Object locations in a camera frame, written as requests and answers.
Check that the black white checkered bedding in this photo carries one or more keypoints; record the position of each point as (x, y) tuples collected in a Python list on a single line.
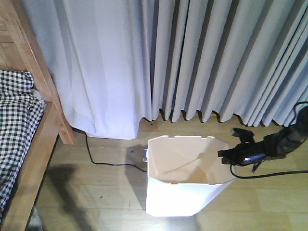
[(21, 110)]

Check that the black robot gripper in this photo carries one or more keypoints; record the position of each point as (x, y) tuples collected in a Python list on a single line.
[(249, 154)]

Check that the grey round rug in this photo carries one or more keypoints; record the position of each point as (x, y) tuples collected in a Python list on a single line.
[(34, 223)]

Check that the white floor power outlet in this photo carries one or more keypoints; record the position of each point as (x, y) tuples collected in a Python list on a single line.
[(145, 155)]

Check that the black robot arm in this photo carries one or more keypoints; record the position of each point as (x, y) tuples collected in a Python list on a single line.
[(272, 147)]

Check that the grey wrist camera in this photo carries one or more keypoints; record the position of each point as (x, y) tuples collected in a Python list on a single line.
[(243, 134)]

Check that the white plastic trash bin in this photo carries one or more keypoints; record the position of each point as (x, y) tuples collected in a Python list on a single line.
[(184, 174)]

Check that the light grey curtains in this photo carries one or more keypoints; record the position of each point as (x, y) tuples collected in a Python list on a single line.
[(115, 62)]

